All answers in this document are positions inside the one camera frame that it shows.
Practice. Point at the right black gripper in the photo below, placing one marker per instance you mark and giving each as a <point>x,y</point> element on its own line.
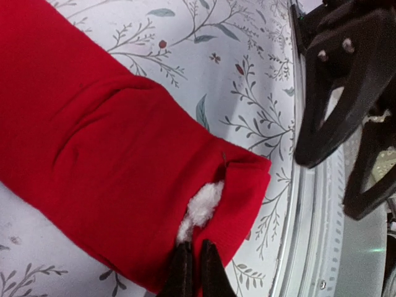
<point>349,53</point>

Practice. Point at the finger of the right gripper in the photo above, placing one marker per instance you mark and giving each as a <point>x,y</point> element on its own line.
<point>328,123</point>
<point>359,202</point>

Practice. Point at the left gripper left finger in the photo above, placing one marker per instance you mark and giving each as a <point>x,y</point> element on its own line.
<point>180,281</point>

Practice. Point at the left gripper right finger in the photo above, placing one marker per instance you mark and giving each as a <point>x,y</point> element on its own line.
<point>214,280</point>

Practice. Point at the red sock pair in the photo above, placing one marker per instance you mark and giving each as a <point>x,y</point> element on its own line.
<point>109,157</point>

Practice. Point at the floral tablecloth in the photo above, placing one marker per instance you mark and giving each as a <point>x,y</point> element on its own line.
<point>229,64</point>

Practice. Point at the aluminium front rail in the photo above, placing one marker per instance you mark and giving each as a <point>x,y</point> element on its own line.
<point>316,250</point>

